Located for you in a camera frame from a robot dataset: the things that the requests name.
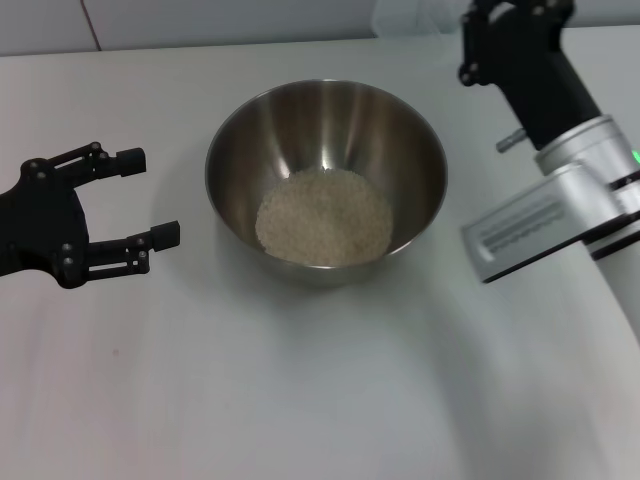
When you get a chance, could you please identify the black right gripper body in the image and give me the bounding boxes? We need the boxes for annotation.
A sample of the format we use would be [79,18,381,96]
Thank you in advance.
[469,0,602,152]

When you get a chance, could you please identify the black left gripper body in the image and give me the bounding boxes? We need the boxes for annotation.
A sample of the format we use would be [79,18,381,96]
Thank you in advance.
[0,158,92,291]

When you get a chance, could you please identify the clear plastic measuring cup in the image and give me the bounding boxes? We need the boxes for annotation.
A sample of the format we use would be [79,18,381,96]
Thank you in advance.
[372,0,454,41]

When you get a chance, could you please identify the stainless steel mixing bowl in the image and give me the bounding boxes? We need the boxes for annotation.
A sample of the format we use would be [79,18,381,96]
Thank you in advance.
[204,78,449,289]

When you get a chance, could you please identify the right wrist cable with connector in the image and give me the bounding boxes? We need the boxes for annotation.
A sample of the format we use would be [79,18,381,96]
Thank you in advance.
[495,128,527,154]

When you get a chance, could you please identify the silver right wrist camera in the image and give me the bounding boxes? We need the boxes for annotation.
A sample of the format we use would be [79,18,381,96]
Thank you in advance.
[460,162,624,285]

